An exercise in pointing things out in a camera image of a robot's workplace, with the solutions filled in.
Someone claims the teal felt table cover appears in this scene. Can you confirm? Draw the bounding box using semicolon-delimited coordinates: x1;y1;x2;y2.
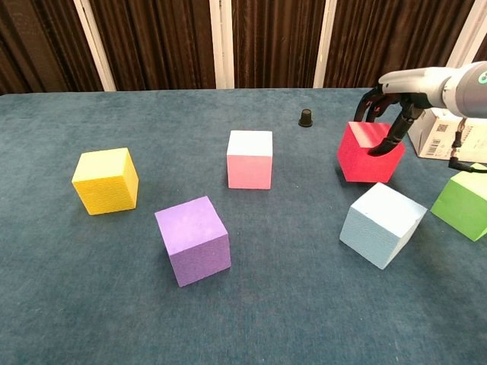
0;86;487;365

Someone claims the dark brown curtain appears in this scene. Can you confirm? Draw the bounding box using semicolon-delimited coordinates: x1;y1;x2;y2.
0;0;487;96

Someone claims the white frame post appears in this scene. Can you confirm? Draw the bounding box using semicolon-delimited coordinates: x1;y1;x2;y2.
437;0;487;87
72;0;117;92
208;0;236;90
312;0;338;89

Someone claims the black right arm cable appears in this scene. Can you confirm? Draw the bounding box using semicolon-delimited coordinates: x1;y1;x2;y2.
447;116;487;174

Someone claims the purple foam cube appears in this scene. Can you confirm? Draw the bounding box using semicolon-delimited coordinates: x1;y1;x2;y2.
154;195;232;287

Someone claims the light blue foam cube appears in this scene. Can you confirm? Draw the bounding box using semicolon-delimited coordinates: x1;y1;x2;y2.
339;182;428;271

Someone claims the pink foam cube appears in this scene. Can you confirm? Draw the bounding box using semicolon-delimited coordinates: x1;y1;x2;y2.
226;129;274;190

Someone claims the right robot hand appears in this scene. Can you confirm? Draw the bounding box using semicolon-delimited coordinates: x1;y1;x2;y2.
353;67;447;157

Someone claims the red foam cube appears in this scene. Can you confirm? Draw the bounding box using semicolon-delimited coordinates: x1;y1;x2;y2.
336;120;406;184

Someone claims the white printed cardboard box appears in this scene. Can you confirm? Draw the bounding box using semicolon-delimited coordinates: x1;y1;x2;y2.
406;108;487;160

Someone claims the yellow foam cube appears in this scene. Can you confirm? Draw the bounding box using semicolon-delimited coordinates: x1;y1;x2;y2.
71;147;140;216

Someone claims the green foam cube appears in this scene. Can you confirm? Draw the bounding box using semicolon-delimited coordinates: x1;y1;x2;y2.
430;162;487;243

